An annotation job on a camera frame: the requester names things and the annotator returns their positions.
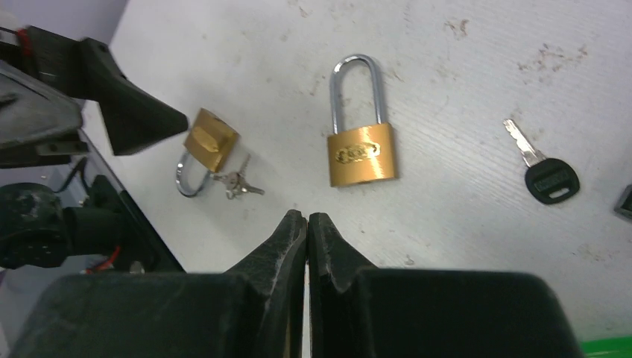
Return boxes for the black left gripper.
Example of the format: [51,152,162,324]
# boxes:
[1,25,189,169]

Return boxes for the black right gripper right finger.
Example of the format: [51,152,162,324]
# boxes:
[308,213,583,357]

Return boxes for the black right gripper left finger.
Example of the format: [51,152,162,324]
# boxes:
[10,210,307,357]

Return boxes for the long shackle brass padlock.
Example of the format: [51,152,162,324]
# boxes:
[327,54,399,187]

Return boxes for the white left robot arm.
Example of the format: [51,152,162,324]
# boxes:
[1,26,189,274]

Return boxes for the small silver key bunch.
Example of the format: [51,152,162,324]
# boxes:
[212,154,265,200]

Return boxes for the black head key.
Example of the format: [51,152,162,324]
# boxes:
[503,119,581,205]

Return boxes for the short brass padlock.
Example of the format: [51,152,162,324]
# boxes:
[175,108,240,198]

